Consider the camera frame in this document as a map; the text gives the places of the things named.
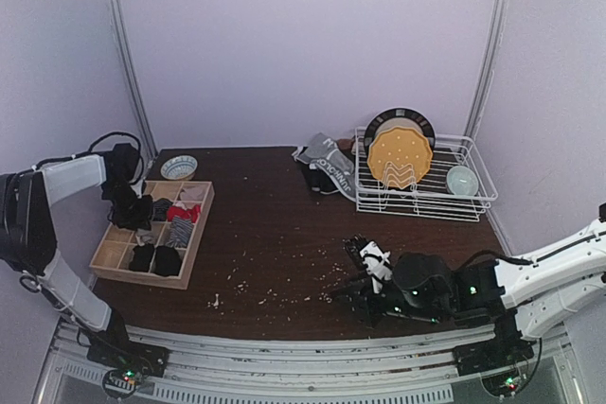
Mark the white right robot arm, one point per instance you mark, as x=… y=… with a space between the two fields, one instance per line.
x=522 y=296

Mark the blue yellow patterned bowl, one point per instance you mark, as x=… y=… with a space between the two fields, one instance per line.
x=179 y=168

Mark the pale green glass bowl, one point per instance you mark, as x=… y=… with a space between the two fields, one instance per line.
x=462 y=181

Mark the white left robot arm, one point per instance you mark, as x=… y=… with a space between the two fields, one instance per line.
x=29 y=243

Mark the yellow scalloped plate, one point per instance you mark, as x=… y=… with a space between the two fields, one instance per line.
x=399 y=157

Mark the pink beige rolled underwear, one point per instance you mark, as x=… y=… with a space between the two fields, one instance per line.
x=194 y=193

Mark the brown cloth item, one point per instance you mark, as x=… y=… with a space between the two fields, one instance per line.
x=346 y=144

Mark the grey underwear white waistband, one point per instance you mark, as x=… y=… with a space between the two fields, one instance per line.
x=144 y=237

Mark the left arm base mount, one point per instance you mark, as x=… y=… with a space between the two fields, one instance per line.
x=130 y=363

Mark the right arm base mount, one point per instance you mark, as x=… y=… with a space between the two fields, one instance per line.
x=503 y=361

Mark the red rolled underwear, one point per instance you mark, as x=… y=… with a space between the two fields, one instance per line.
x=184 y=212

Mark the dark striped rolled underwear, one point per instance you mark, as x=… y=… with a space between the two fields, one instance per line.
x=160 y=209

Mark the grey striped rolled underwear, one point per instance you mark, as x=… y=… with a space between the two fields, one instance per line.
x=179 y=233

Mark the right aluminium corner post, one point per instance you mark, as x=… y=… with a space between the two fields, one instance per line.
x=487 y=68

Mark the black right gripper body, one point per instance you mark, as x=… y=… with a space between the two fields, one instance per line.
x=362 y=274

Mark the wooden compartment organizer box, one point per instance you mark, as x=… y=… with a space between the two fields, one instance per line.
x=115 y=251

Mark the left aluminium corner post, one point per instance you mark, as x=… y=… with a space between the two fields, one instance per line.
x=127 y=63

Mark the black underwear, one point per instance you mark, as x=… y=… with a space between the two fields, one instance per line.
x=142 y=258
x=318 y=181
x=168 y=262

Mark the black folded underwear in box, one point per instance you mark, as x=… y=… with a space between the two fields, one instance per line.
x=142 y=258

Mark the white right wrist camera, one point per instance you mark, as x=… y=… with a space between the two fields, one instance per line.
x=370 y=260

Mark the aluminium corner post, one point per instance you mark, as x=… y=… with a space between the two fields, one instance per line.
x=487 y=68
x=127 y=63

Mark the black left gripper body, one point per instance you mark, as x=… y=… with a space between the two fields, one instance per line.
x=131 y=214

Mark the aluminium rail front frame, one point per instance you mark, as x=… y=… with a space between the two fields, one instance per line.
x=412 y=369

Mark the white wire dish rack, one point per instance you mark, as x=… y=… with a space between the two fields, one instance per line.
x=430 y=198

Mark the black rimmed plate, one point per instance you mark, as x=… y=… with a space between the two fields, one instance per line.
x=399 y=117

